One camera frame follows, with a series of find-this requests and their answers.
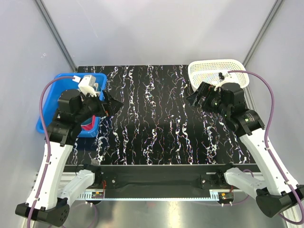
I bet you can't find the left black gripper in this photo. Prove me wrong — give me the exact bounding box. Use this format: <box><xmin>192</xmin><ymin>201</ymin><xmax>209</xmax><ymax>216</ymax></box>
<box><xmin>75</xmin><ymin>89</ymin><xmax>124</xmax><ymax>123</ymax></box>

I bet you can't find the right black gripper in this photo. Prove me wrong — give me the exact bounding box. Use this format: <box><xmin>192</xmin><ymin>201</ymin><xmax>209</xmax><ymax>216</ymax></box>
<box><xmin>186</xmin><ymin>81</ymin><xmax>230</xmax><ymax>118</ymax></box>

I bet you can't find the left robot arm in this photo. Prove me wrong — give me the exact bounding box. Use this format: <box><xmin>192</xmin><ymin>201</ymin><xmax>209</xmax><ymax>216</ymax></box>
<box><xmin>15</xmin><ymin>89</ymin><xmax>123</xmax><ymax>227</ymax></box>

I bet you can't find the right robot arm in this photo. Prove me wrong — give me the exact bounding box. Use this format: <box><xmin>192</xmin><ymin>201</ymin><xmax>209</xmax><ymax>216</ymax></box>
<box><xmin>186</xmin><ymin>82</ymin><xmax>304</xmax><ymax>218</ymax></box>

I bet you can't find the white perforated basket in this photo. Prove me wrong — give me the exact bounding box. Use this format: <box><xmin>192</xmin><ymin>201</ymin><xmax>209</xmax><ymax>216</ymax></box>
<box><xmin>188</xmin><ymin>59</ymin><xmax>249</xmax><ymax>91</ymax></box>

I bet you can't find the pink towel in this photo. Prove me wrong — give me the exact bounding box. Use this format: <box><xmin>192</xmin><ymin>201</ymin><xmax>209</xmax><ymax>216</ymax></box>
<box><xmin>81</xmin><ymin>116</ymin><xmax>100</xmax><ymax>131</ymax></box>

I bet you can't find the blue plastic bin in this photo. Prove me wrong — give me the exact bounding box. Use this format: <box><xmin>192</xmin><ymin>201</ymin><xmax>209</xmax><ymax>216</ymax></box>
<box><xmin>36</xmin><ymin>73</ymin><xmax>107</xmax><ymax>138</ymax></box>

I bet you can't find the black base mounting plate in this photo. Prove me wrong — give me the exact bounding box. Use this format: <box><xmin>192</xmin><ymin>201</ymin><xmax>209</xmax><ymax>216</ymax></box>
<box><xmin>64</xmin><ymin>164</ymin><xmax>262</xmax><ymax>198</ymax></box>

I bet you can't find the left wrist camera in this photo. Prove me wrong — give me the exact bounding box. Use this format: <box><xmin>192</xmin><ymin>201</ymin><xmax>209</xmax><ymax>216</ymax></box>
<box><xmin>73</xmin><ymin>75</ymin><xmax>101</xmax><ymax>97</ymax></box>

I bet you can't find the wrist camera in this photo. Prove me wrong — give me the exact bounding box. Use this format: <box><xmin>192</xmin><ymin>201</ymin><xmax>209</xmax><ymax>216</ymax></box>
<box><xmin>214</xmin><ymin>72</ymin><xmax>234</xmax><ymax>91</ymax></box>
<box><xmin>73</xmin><ymin>75</ymin><xmax>101</xmax><ymax>97</ymax></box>

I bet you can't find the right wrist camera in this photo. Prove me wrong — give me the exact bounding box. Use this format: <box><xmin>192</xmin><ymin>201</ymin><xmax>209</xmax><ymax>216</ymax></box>
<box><xmin>214</xmin><ymin>72</ymin><xmax>234</xmax><ymax>91</ymax></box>

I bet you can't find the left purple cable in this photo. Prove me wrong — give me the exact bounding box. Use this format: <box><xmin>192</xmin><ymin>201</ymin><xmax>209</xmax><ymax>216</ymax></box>
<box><xmin>26</xmin><ymin>75</ymin><xmax>76</xmax><ymax>228</ymax></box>

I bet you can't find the white cable duct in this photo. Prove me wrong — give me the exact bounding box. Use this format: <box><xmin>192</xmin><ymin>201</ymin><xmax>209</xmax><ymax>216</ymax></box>
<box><xmin>77</xmin><ymin>190</ymin><xmax>219</xmax><ymax>201</ymax></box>

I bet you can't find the right aluminium frame post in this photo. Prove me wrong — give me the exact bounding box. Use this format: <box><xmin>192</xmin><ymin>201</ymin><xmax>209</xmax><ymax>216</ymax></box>
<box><xmin>243</xmin><ymin>0</ymin><xmax>285</xmax><ymax>67</ymax></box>

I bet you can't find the aluminium frame post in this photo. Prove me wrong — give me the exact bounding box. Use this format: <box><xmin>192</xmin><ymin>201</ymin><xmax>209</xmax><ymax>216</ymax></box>
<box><xmin>243</xmin><ymin>0</ymin><xmax>285</xmax><ymax>67</ymax></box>
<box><xmin>33</xmin><ymin>0</ymin><xmax>78</xmax><ymax>72</ymax></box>

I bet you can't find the left aluminium frame post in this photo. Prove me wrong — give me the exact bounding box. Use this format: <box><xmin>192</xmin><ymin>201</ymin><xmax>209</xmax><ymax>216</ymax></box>
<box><xmin>33</xmin><ymin>0</ymin><xmax>78</xmax><ymax>72</ymax></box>

